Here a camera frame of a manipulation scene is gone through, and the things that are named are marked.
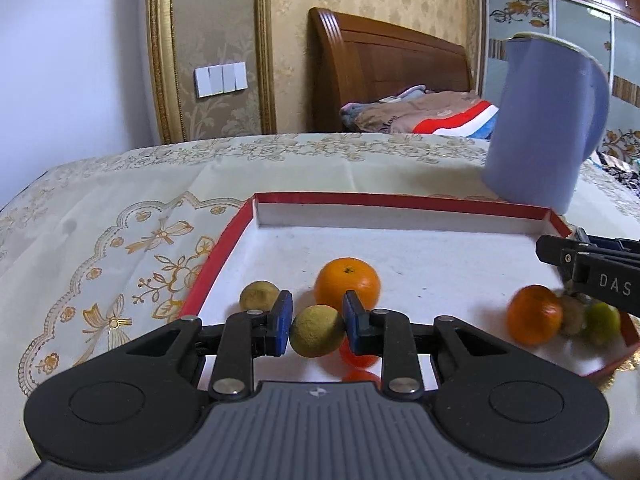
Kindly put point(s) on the gold wall frame moulding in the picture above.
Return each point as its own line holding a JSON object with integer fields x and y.
{"x": 160, "y": 60}

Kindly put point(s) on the wardrobe with floral sliding doors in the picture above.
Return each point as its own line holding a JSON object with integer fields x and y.
{"x": 580, "y": 15}

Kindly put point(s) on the colourful clothes pile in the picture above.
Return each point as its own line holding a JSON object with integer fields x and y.
{"x": 620, "y": 175}

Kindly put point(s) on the white wall light switch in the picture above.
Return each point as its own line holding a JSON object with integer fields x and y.
{"x": 220, "y": 80}

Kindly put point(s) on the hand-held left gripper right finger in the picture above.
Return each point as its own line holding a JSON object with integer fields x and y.
{"x": 354, "y": 322}

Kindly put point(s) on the yellow-green round fruit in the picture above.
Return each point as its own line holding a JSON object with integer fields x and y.
{"x": 317, "y": 332}

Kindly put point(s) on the wooden bed headboard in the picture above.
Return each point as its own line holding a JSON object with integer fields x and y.
{"x": 390, "y": 60}

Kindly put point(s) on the red shallow box tray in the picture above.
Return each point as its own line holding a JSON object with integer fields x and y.
{"x": 450, "y": 260}

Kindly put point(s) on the green mandarin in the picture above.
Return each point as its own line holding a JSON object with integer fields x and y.
{"x": 602, "y": 325}

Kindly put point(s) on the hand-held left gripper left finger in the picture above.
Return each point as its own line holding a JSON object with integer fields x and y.
{"x": 284, "y": 322}

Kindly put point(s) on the brown blanket with striped edge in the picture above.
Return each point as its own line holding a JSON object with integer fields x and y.
{"x": 425, "y": 110}

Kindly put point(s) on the small olive-green round fruit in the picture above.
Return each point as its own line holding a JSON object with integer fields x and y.
{"x": 257, "y": 296}

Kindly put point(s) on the blue electric kettle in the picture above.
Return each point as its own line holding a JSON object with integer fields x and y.
{"x": 540, "y": 125}

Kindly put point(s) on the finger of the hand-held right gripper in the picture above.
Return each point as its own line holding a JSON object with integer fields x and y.
{"x": 557, "y": 250}
{"x": 615, "y": 245}

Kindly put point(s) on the small brownish round fruit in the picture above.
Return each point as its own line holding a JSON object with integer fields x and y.
{"x": 572, "y": 317}

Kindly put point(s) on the cream embroidered tablecloth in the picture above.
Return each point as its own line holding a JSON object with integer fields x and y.
{"x": 100, "y": 210}

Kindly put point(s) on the orange mandarin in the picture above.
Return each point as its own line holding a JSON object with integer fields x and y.
{"x": 534, "y": 315}
{"x": 347, "y": 282}

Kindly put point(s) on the red cherry tomato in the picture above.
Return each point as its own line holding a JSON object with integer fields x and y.
{"x": 360, "y": 359}

